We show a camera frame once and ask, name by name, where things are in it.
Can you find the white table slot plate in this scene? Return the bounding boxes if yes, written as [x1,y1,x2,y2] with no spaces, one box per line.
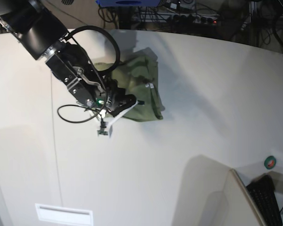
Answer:
[35,203,94,226]

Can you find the blue box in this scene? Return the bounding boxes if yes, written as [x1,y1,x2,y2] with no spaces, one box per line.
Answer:
[95,0,166,7]

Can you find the green t-shirt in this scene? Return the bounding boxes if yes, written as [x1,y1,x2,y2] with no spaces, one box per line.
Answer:
[94,47,166,122]

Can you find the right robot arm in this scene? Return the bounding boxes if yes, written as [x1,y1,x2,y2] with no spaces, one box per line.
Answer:
[0,0,140,136]

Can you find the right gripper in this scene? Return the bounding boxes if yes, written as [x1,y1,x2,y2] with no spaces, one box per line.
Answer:
[89,79,144,136]

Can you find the black keyboard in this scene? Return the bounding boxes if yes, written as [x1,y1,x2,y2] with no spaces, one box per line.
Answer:
[246,175,283,226]

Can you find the green tape roll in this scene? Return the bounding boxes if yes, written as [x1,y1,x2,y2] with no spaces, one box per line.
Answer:
[264,155,277,170]

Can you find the black power strip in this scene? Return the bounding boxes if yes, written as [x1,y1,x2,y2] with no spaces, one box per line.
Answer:
[172,13,220,26]

